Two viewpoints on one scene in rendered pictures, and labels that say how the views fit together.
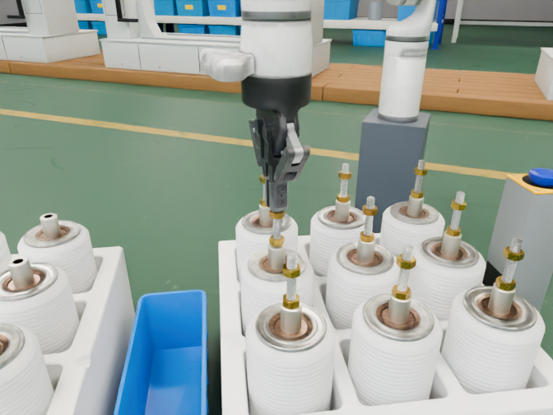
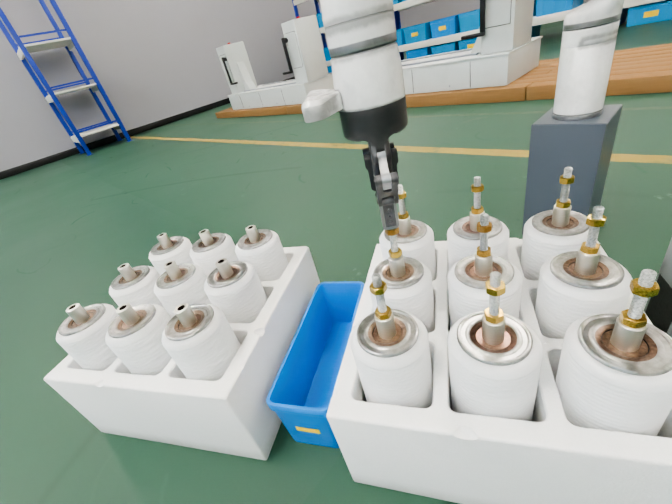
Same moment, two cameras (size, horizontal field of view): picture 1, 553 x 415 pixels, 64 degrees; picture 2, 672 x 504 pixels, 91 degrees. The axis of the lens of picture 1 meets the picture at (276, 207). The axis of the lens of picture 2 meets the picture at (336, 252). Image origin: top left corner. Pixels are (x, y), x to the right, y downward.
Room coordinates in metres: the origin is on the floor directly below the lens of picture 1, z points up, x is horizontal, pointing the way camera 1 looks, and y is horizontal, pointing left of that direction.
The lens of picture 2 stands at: (0.10, -0.13, 0.56)
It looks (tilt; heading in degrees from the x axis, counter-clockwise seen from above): 32 degrees down; 31
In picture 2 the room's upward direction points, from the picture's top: 15 degrees counter-clockwise
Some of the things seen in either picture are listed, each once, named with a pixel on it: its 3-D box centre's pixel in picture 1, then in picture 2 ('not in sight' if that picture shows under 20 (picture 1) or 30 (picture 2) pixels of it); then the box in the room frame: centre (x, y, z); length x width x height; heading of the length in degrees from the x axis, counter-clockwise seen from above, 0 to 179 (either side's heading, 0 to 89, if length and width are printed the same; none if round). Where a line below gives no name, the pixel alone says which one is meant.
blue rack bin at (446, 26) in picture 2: (230, 6); (450, 25); (6.05, 0.57, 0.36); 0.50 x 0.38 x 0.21; 159
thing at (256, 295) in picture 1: (276, 319); (404, 316); (0.49, 0.00, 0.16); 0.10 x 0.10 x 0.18
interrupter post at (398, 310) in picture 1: (399, 307); (493, 328); (0.38, -0.13, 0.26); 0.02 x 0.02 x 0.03
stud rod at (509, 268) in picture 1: (508, 269); (638, 304); (0.40, -0.25, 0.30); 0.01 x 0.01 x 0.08
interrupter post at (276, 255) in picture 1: (276, 256); (397, 265); (0.49, 0.00, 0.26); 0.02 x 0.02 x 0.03
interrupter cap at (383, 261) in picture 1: (364, 258); (483, 271); (0.50, -0.12, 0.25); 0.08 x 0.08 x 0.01
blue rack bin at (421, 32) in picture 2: (199, 6); (423, 31); (6.20, 0.98, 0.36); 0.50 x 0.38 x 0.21; 159
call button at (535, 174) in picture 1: (542, 178); not in sight; (0.61, -0.40, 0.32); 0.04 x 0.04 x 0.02
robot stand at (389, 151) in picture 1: (390, 176); (566, 176); (1.04, -0.28, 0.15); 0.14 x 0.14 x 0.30; 68
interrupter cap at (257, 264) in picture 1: (276, 264); (398, 272); (0.49, 0.00, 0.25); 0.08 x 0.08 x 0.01
